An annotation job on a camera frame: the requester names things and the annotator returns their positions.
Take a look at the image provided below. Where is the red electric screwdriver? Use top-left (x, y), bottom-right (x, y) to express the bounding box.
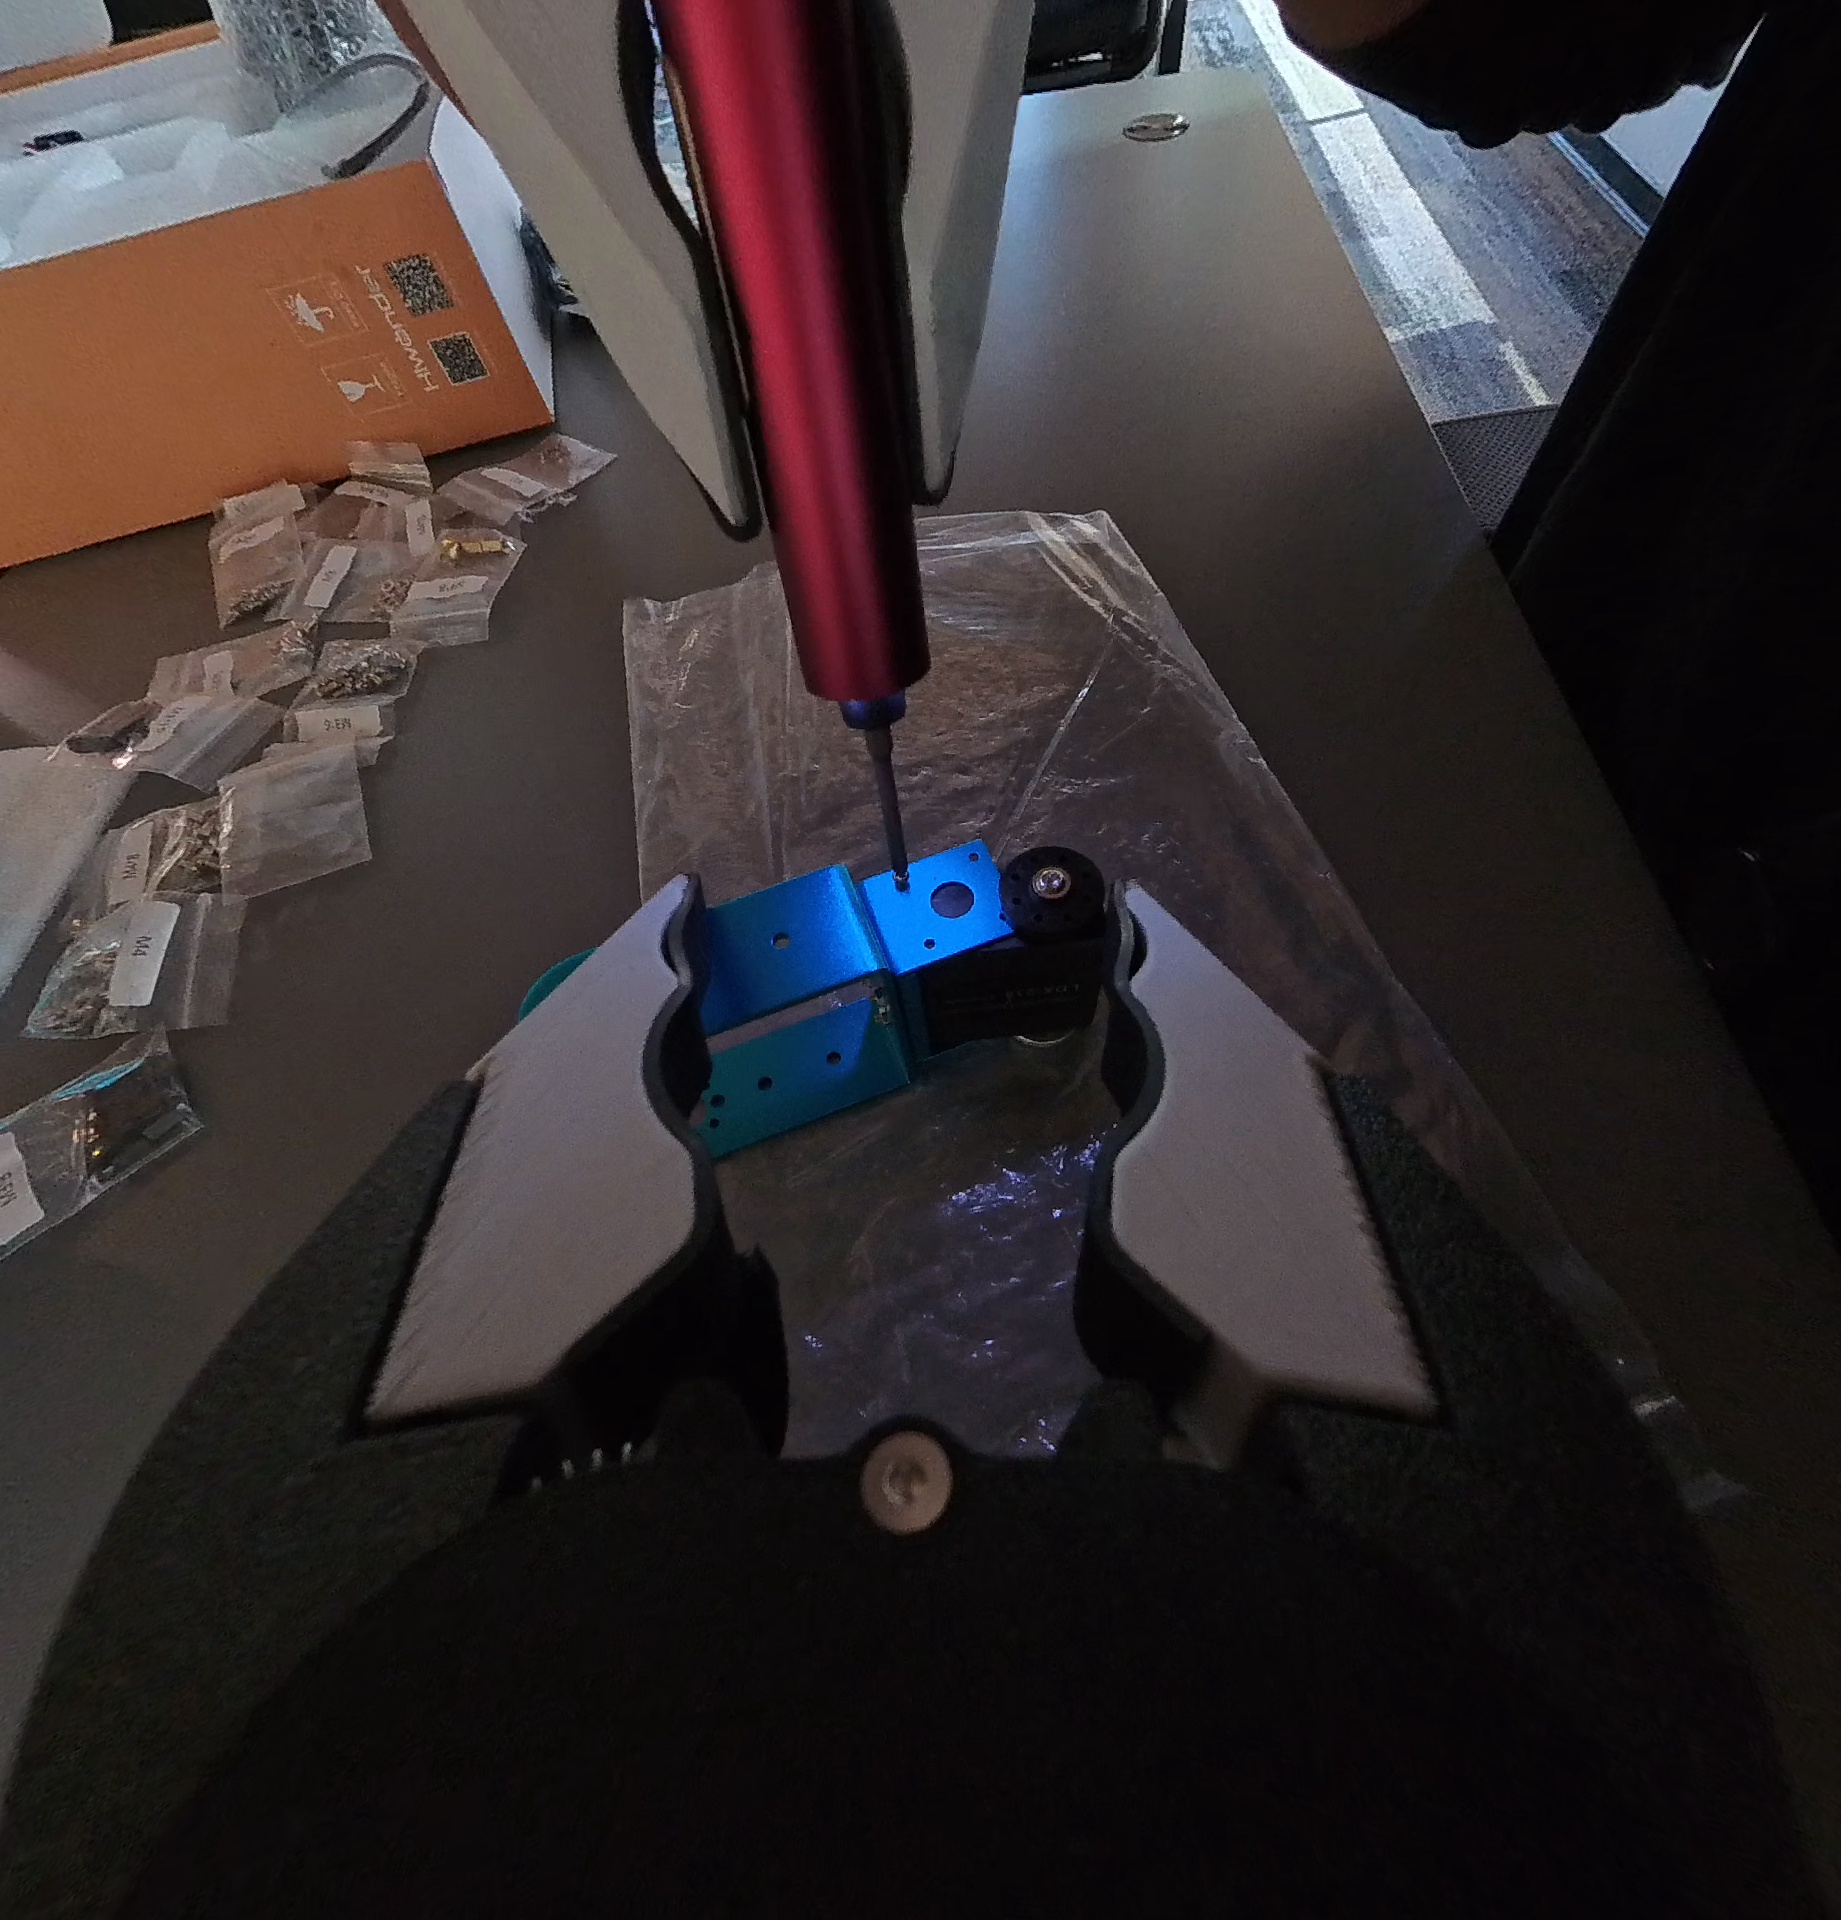
top-left (646, 0), bottom-right (933, 889)

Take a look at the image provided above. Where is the black cable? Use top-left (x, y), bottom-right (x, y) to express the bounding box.
top-left (317, 58), bottom-right (438, 185)

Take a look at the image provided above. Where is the white foam sheet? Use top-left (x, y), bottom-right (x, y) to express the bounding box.
top-left (0, 749), bottom-right (134, 1059)

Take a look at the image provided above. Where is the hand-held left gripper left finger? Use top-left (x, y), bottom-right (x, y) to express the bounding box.
top-left (358, 872), bottom-right (711, 1427)

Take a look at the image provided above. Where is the pile of small screw bags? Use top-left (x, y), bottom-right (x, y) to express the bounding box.
top-left (0, 437), bottom-right (618, 1293)

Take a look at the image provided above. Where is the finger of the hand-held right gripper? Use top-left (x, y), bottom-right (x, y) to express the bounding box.
top-left (860, 0), bottom-right (1036, 510)
top-left (393, 0), bottom-right (763, 540)

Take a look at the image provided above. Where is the bubble wrap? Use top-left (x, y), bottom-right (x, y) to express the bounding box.
top-left (208, 0), bottom-right (396, 83)

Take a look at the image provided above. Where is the black servo motor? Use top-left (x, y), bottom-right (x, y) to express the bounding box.
top-left (916, 845), bottom-right (1121, 1070)

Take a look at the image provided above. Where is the clear plastic bag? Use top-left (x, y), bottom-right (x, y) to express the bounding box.
top-left (618, 509), bottom-right (1318, 1463)

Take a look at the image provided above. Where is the blue servo bracket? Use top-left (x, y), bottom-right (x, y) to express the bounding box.
top-left (691, 839), bottom-right (1006, 1160)

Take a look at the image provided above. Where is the orange cardboard box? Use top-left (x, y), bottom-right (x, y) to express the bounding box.
top-left (0, 0), bottom-right (556, 582)

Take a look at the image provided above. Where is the white foam box insert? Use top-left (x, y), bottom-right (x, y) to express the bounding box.
top-left (0, 67), bottom-right (412, 279)

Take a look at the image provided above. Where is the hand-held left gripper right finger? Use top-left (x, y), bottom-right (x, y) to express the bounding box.
top-left (1078, 880), bottom-right (1442, 1471)

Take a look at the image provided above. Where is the grey desk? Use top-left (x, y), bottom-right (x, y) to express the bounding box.
top-left (0, 67), bottom-right (1782, 1920)

